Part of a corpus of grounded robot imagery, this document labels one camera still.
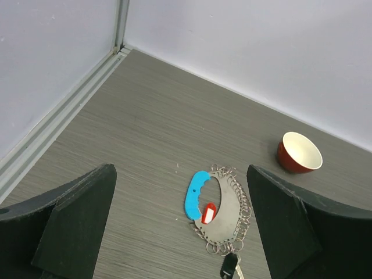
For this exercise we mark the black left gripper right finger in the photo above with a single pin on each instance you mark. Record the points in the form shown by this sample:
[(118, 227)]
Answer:
[(306, 235)]

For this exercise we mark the red key tag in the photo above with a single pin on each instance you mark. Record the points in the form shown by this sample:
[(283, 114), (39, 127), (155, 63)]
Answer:
[(209, 213)]

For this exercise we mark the black tag key on organizer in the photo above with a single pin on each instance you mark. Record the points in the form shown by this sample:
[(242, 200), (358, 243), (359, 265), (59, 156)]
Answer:
[(231, 266)]

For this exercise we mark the red bowl white inside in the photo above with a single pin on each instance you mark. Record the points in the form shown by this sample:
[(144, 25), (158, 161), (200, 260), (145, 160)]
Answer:
[(297, 154)]

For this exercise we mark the aluminium frame rail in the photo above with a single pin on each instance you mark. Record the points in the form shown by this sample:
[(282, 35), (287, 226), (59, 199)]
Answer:
[(54, 57)]

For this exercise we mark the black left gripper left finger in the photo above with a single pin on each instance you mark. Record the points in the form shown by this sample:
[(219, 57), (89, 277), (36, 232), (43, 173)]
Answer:
[(58, 234)]

